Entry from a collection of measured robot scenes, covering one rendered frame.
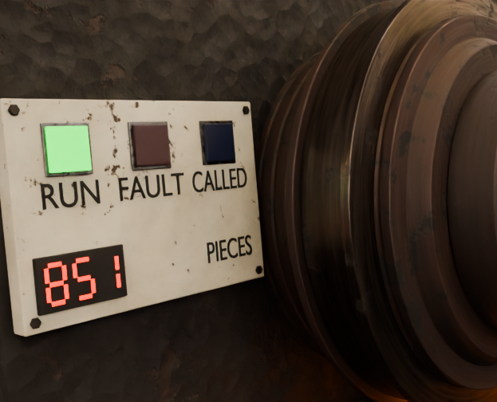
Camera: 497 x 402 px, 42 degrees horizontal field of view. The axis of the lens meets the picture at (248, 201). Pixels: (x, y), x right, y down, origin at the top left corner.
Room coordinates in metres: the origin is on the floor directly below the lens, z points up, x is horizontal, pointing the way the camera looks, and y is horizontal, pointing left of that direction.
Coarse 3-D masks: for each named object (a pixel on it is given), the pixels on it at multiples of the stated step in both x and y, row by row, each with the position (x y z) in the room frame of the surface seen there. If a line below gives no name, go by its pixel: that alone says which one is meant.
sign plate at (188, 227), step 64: (0, 128) 0.49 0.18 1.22; (128, 128) 0.56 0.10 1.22; (192, 128) 0.61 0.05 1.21; (0, 192) 0.50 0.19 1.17; (64, 192) 0.52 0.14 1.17; (128, 192) 0.56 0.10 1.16; (192, 192) 0.61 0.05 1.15; (256, 192) 0.66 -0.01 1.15; (64, 256) 0.51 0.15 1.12; (128, 256) 0.55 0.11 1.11; (192, 256) 0.60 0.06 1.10; (256, 256) 0.66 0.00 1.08; (64, 320) 0.51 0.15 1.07
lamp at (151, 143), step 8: (136, 128) 0.56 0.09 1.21; (144, 128) 0.57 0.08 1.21; (152, 128) 0.57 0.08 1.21; (160, 128) 0.58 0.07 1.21; (136, 136) 0.56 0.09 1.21; (144, 136) 0.57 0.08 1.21; (152, 136) 0.57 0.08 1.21; (160, 136) 0.58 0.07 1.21; (136, 144) 0.56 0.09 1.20; (144, 144) 0.57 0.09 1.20; (152, 144) 0.57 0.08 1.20; (160, 144) 0.58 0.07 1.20; (136, 152) 0.56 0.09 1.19; (144, 152) 0.57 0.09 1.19; (152, 152) 0.57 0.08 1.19; (160, 152) 0.58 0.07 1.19; (168, 152) 0.58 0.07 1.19; (136, 160) 0.56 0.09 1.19; (144, 160) 0.57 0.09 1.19; (152, 160) 0.57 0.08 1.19; (160, 160) 0.58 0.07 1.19; (168, 160) 0.58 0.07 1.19
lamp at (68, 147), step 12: (48, 132) 0.50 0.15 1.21; (60, 132) 0.51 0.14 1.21; (72, 132) 0.52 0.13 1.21; (84, 132) 0.53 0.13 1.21; (48, 144) 0.50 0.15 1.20; (60, 144) 0.51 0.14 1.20; (72, 144) 0.52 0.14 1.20; (84, 144) 0.53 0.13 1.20; (48, 156) 0.51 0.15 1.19; (60, 156) 0.51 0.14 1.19; (72, 156) 0.52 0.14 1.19; (84, 156) 0.52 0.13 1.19; (60, 168) 0.51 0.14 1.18; (72, 168) 0.52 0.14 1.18; (84, 168) 0.52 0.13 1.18
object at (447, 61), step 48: (432, 48) 0.63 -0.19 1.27; (480, 48) 0.66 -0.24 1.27; (432, 96) 0.61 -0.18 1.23; (384, 144) 0.58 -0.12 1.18; (432, 144) 0.58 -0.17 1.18; (384, 192) 0.57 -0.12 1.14; (432, 192) 0.58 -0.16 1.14; (384, 240) 0.57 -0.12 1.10; (432, 240) 0.58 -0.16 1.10; (432, 288) 0.59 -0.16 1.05; (432, 336) 0.60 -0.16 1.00; (480, 336) 0.63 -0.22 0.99; (480, 384) 0.66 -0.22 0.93
